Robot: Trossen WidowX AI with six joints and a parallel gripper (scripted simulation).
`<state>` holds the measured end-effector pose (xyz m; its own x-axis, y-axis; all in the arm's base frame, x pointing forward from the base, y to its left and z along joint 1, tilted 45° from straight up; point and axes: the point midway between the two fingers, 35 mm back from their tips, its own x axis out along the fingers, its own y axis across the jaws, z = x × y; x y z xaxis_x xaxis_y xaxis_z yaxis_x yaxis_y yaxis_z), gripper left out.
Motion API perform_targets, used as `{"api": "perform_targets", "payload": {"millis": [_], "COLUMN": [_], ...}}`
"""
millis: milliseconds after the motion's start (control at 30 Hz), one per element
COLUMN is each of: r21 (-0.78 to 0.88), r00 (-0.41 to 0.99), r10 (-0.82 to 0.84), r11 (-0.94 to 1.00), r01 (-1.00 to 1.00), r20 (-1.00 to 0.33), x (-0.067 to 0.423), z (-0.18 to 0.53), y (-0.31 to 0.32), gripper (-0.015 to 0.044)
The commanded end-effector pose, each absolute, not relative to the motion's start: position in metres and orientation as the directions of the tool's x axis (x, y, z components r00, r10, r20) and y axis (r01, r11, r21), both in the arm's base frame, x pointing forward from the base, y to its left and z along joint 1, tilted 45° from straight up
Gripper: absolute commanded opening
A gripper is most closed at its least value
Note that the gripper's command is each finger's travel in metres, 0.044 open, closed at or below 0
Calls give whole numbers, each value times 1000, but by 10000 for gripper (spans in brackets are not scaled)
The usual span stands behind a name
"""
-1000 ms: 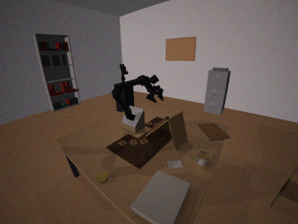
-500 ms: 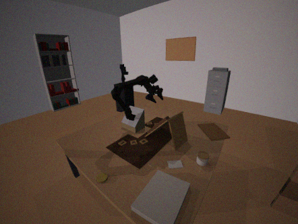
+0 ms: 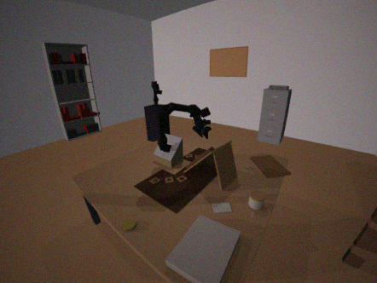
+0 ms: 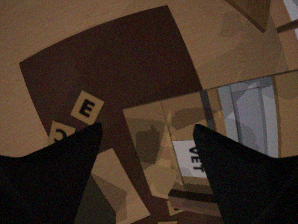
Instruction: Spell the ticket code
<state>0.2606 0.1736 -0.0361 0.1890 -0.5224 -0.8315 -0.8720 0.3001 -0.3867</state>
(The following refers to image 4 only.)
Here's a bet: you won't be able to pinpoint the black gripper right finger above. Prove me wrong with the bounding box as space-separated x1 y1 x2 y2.
193 124 298 224

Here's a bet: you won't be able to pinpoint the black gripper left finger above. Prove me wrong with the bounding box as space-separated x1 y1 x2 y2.
0 123 102 224

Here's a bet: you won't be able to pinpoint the white paper label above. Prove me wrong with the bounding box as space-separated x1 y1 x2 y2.
172 140 208 179

